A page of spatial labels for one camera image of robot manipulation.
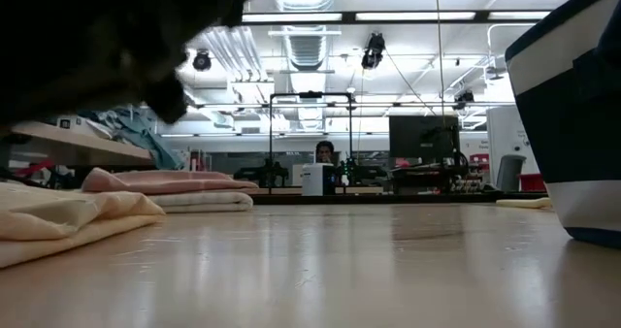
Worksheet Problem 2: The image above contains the black aluminium table frame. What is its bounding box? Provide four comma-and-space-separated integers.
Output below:
251, 191, 549, 206

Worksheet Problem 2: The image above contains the red crate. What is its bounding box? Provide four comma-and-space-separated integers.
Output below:
518, 173, 548, 192

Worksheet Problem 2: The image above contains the black monitor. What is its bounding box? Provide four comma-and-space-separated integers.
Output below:
388, 115, 462, 167

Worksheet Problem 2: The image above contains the white plaid towel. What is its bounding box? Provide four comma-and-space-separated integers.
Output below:
145, 190, 254, 214

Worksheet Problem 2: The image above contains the navy blue fabric bin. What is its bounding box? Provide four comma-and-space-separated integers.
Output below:
504, 0, 621, 249

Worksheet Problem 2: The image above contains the person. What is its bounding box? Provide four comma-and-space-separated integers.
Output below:
314, 141, 337, 167

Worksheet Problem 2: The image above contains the wooden workbench grey steel frame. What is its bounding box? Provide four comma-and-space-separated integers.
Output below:
0, 120, 157, 191

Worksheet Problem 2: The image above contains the black hanging camera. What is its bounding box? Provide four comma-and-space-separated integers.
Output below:
361, 31, 388, 71

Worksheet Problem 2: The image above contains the black tubular stand frame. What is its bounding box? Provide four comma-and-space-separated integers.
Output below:
268, 89, 354, 196

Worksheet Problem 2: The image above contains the white cardboard box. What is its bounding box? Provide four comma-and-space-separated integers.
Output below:
56, 115, 114, 139

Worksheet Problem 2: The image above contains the terracotta pink plaid towel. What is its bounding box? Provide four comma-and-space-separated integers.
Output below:
81, 167, 259, 196

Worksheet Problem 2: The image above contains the yellow plaid towel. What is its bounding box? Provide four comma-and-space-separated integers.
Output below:
0, 180, 166, 270

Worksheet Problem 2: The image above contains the grey waste bin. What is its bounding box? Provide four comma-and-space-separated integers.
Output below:
495, 153, 528, 192

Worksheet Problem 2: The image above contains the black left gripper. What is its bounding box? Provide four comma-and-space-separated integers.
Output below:
0, 7, 234, 125

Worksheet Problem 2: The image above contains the thin wooden stick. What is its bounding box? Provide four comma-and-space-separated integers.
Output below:
495, 196, 553, 210

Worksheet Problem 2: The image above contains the black dome camera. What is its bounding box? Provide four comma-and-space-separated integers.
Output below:
191, 49, 213, 73
453, 89, 475, 111

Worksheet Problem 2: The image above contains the teal crumpled cloth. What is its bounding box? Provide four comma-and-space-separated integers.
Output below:
80, 107, 184, 171

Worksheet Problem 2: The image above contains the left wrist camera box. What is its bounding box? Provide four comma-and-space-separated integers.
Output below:
144, 70, 189, 125

